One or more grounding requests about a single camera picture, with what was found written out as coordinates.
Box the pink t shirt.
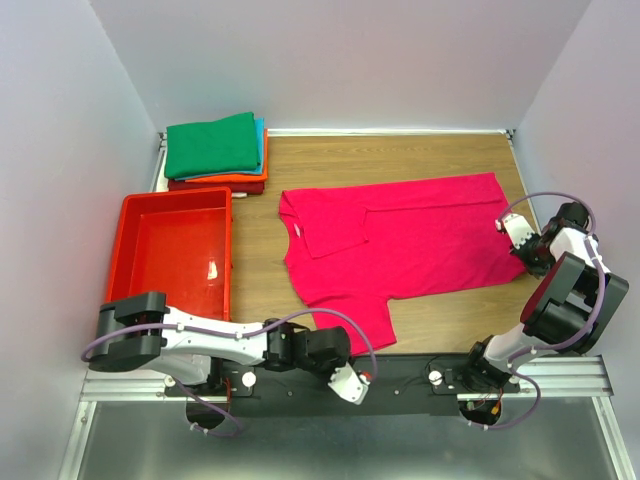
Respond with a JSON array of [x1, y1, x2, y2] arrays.
[[279, 173, 525, 355]]

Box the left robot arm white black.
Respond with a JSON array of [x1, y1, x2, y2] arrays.
[[81, 292, 357, 395]]

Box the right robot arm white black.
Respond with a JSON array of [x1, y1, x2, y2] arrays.
[[459, 201, 629, 392]]

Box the red plastic bin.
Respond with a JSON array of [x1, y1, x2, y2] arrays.
[[105, 188, 232, 322]]

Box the folded dark red t shirt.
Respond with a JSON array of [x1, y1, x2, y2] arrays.
[[168, 180, 265, 195]]

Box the folded orange t shirt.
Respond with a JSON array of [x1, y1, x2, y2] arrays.
[[169, 129, 268, 188]]

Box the folded blue t shirt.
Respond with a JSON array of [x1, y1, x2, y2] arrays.
[[179, 117, 265, 181]]

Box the folded green t shirt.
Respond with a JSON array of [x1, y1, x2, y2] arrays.
[[164, 112, 260, 180]]

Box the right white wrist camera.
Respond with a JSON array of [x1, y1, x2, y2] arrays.
[[495, 213, 536, 250]]

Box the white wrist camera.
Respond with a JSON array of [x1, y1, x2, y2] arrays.
[[328, 364, 370, 405], [495, 213, 536, 250]]

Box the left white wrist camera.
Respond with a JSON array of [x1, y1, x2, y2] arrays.
[[328, 364, 370, 405]]

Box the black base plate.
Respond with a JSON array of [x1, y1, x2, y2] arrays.
[[188, 353, 520, 424]]

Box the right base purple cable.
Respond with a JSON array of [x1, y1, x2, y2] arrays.
[[467, 367, 544, 432]]

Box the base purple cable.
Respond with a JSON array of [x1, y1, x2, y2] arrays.
[[467, 367, 544, 432], [172, 377, 246, 439]]

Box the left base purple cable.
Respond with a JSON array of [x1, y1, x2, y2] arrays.
[[172, 377, 246, 439]]

